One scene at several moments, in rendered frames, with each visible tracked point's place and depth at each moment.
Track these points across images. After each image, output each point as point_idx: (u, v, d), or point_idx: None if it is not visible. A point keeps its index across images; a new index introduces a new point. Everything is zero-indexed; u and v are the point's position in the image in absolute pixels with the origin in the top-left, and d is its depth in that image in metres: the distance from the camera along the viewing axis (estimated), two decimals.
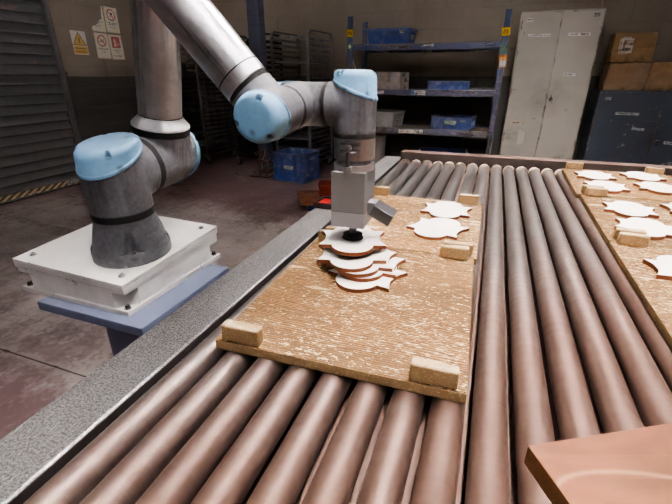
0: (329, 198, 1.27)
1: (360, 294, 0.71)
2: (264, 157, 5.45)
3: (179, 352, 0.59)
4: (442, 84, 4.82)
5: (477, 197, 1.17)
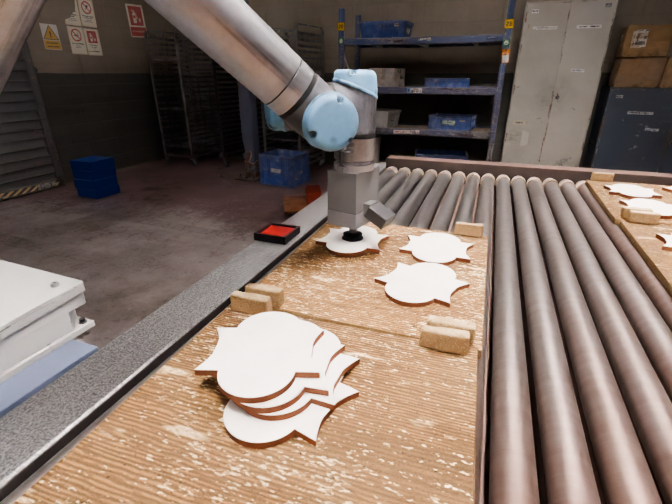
0: (279, 225, 0.93)
1: (260, 451, 0.37)
2: (250, 159, 5.11)
3: None
4: (440, 81, 4.49)
5: (481, 227, 0.84)
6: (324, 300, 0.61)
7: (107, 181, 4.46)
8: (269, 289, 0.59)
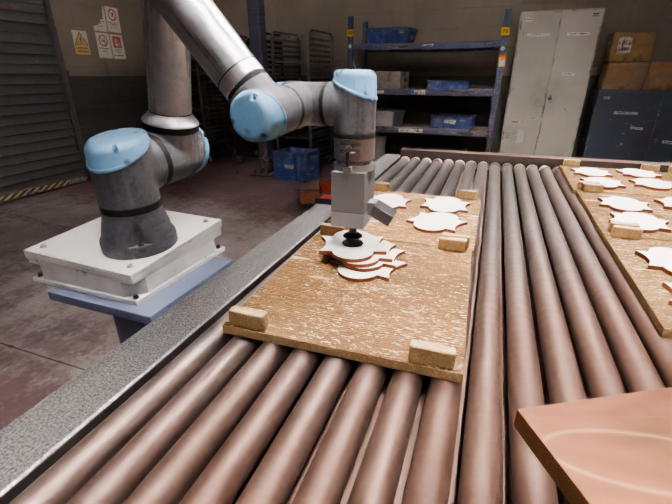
0: (330, 194, 1.30)
1: (361, 283, 0.73)
2: (264, 156, 5.47)
3: (188, 337, 0.62)
4: (442, 83, 4.85)
5: (475, 192, 1.20)
6: (376, 230, 0.98)
7: None
8: None
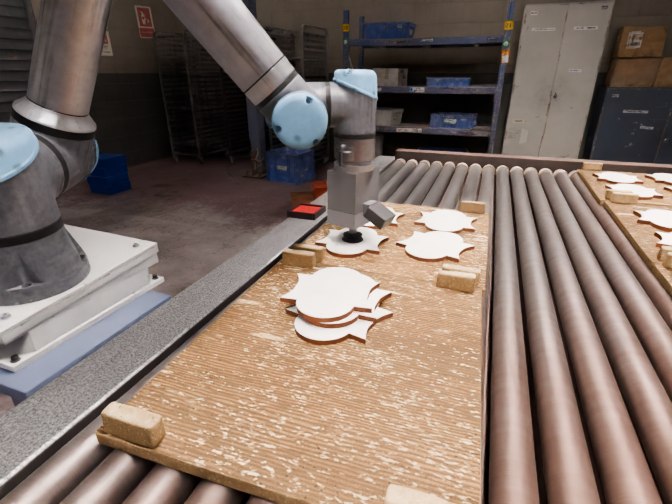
0: (307, 205, 1.07)
1: (325, 346, 0.51)
2: (257, 157, 5.25)
3: (43, 449, 0.40)
4: (442, 81, 4.62)
5: (483, 205, 0.97)
6: (356, 257, 0.75)
7: (119, 178, 4.60)
8: (313, 247, 0.73)
